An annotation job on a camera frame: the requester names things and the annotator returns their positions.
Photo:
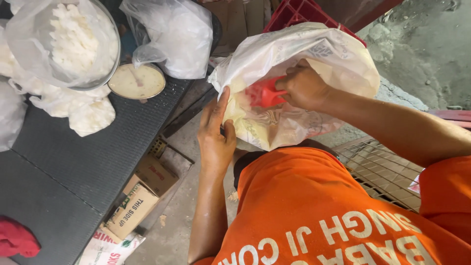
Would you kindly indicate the long brown cardboard box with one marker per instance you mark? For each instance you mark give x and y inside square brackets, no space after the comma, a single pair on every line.
[131,211]

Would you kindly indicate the red plastic scoop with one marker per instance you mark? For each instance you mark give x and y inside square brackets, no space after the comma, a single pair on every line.
[263,94]

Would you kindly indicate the small brown cardboard box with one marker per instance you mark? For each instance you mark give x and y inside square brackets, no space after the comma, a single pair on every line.
[156,175]

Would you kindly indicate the clear bag of white powder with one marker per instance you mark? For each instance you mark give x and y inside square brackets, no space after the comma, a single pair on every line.
[176,36]

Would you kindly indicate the red metal bar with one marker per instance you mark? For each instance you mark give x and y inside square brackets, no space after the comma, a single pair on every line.
[450,117]

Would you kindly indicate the person's right hand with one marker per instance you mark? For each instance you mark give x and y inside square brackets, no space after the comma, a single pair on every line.
[305,88]

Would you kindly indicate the weighing scale cream dial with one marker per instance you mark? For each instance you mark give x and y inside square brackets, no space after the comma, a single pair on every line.
[137,81]

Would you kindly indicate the person's left hand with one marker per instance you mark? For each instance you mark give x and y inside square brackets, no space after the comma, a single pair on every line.
[213,143]

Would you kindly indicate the large white printed sack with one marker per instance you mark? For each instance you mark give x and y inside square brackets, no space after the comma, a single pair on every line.
[331,55]

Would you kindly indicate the red plastic crate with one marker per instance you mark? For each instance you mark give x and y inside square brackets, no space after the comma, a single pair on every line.
[294,13]

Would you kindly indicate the flat white printed sack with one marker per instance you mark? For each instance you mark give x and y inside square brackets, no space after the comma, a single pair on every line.
[106,250]

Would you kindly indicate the clear bag of white flakes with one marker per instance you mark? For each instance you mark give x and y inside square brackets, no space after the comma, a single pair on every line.
[70,40]

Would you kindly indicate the orange printed t-shirt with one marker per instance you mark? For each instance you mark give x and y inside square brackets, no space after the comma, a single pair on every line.
[323,213]

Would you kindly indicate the brown cardboard sheets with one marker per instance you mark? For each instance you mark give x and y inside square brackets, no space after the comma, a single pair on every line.
[239,22]

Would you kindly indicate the crumpled filled white plastic bag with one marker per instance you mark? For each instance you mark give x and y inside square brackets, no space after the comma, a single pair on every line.
[84,110]

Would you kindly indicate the red cloth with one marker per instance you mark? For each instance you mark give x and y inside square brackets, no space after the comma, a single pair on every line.
[16,237]

